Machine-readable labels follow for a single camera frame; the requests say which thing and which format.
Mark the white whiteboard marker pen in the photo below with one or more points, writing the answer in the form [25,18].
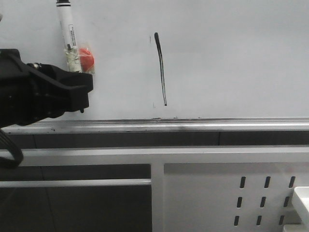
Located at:
[68,33]

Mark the white metal rack frame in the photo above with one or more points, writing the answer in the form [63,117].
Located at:
[108,190]

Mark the white slotted pegboard panel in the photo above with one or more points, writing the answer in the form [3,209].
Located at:
[231,197]

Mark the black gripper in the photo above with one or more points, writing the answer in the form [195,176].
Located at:
[19,91]

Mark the red round magnet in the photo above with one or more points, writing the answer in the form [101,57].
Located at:
[86,58]

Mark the aluminium whiteboard tray rail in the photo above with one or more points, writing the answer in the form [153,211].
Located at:
[160,125]

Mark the white whiteboard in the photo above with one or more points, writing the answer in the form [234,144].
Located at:
[210,59]

